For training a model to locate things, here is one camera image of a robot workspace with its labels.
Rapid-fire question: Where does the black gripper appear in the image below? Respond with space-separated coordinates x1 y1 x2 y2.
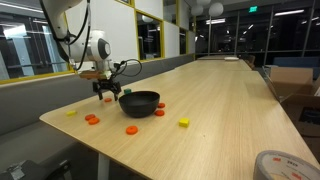
92 74 122 102

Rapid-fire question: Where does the black bowl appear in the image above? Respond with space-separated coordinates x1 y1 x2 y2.
118 90 161 119

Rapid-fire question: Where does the grey upholstered bench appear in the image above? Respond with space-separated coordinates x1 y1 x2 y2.
0 53 197 180

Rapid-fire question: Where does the white table leg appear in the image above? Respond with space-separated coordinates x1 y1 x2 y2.
97 152 111 180

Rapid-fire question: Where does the yellow cube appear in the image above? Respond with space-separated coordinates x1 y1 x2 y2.
178 117 190 128

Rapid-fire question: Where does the narrow yellow framed window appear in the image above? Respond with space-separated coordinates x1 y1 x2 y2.
178 27 189 56

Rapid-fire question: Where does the black equipment bag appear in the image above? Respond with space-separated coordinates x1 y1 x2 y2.
0 159 73 180

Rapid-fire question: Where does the light wooden table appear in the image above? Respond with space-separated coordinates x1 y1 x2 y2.
175 59 253 72

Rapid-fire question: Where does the long ceiling light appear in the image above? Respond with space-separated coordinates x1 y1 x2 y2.
274 8 306 17
205 18 226 25

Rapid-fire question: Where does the brown wooden chair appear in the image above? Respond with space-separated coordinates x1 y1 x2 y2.
245 54 257 70

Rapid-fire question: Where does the open cardboard box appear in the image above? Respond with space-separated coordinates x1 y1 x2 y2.
263 64 316 101

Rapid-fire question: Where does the blue sofa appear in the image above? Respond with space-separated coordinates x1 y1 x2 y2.
273 55 320 79

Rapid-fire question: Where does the cardboard box with dark print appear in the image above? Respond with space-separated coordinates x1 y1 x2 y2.
279 76 320 138

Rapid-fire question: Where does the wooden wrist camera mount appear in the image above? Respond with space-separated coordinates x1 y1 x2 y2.
78 69 113 81

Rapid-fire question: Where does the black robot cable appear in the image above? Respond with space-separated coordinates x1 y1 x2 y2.
39 0 144 79

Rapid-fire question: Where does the grey duct tape roll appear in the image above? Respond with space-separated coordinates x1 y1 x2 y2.
252 149 320 180

